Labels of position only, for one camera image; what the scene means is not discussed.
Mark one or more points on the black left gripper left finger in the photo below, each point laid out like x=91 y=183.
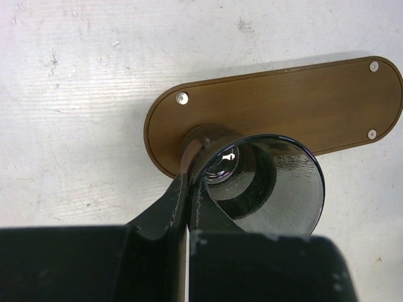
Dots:
x=143 y=260

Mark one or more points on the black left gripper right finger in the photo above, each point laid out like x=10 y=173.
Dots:
x=227 y=264

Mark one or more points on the dark glass cup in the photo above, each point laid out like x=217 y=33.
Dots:
x=261 y=183

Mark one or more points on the brown oval wooden tray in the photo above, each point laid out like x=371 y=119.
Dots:
x=328 y=107

